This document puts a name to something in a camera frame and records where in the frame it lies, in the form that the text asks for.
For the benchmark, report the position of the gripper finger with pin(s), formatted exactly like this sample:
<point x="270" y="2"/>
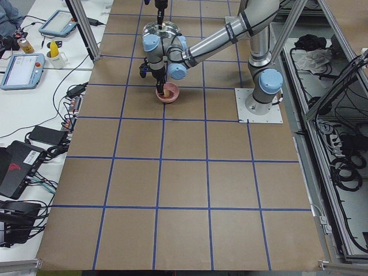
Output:
<point x="160" y="18"/>
<point x="160" y="88"/>

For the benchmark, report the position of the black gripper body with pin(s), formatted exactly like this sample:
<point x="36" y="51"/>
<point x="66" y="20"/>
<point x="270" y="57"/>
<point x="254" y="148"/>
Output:
<point x="160" y="6"/>
<point x="157" y="75"/>

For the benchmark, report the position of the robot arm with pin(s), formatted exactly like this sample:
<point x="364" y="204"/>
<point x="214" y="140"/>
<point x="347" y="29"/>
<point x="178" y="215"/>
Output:
<point x="161" y="6"/>
<point x="167" y="52"/>

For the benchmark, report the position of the pale green electric pot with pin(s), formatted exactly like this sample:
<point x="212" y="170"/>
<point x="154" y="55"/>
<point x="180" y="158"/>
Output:
<point x="172" y="28"/>

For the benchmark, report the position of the pink bowl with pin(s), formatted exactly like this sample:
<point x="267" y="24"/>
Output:
<point x="170" y="93"/>

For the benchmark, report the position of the upper teach pendant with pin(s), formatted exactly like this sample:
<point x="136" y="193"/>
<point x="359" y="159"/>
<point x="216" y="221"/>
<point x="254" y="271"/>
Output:
<point x="60" y="24"/>

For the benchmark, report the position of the teach pendant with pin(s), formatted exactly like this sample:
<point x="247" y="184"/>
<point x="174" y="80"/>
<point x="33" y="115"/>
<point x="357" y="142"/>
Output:
<point x="23" y="71"/>
<point x="60" y="24"/>

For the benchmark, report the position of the white mug with banana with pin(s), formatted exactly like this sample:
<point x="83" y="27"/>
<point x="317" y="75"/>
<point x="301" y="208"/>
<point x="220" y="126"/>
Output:
<point x="57" y="59"/>

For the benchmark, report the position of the black power adapter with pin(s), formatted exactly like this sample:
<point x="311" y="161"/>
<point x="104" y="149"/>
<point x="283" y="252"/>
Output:
<point x="47" y="135"/>

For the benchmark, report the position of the lower teach pendant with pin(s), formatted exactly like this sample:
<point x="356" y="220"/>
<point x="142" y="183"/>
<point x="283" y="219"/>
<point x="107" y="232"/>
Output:
<point x="23" y="71"/>

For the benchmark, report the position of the yellow drink can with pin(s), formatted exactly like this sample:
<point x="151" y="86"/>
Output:
<point x="25" y="45"/>

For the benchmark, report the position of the white crumpled cloth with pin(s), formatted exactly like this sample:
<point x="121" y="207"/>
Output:
<point x="314" y="61"/>

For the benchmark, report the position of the black laptop computer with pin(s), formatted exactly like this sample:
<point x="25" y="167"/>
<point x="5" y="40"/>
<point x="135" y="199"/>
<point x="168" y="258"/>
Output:
<point x="25" y="161"/>

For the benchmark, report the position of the aluminium frame post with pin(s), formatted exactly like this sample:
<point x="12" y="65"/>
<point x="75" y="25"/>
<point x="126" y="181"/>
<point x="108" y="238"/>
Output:
<point x="78" y="14"/>

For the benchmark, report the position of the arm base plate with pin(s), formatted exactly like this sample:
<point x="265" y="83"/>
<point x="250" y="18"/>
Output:
<point x="250" y="111"/>

